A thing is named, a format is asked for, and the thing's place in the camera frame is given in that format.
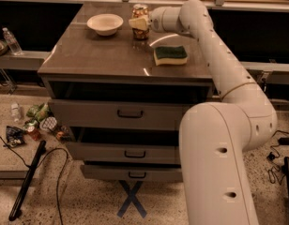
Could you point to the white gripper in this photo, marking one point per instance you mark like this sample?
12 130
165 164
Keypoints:
157 20

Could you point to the orange patterned drink can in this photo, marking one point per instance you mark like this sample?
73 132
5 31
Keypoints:
139 21

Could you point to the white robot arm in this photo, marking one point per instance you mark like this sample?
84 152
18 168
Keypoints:
214 135

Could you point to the red soda can on floor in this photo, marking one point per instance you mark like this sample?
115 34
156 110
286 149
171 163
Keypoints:
33 133

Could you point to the green and yellow sponge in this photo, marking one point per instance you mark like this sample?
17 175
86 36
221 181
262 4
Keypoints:
164 55

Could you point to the white ceramic bowl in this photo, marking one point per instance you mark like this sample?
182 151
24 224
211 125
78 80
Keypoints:
105 24

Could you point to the grey three-drawer cabinet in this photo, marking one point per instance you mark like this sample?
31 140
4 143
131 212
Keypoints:
86 66

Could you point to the grey top drawer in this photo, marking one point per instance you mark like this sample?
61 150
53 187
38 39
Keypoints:
126 115

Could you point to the grey drawer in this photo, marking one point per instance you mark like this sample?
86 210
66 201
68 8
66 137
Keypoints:
128 173
130 153
126 115

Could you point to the clear plastic water bottle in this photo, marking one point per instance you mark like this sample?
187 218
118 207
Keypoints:
12 42

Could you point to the grey middle drawer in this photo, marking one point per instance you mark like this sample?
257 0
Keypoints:
130 153

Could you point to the green snack bag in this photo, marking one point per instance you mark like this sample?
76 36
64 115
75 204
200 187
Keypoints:
39 112

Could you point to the white patterned cup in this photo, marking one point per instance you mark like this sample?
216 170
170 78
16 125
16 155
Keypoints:
49 124

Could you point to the brown snack item on floor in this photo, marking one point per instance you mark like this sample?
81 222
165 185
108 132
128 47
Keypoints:
62 134

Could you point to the small bowl on ledge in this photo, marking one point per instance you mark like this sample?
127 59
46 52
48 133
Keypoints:
3 47

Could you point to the small plastic bottle on floor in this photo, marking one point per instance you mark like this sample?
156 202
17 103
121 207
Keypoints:
16 112

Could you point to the grey bottom drawer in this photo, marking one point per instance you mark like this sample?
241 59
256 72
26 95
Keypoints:
128 173

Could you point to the black bar on floor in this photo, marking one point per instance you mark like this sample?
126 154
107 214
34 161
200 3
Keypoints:
16 209

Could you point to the dark chip bag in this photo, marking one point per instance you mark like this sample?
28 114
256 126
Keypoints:
14 136

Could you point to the blue tape cross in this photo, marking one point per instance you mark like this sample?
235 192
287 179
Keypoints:
131 199

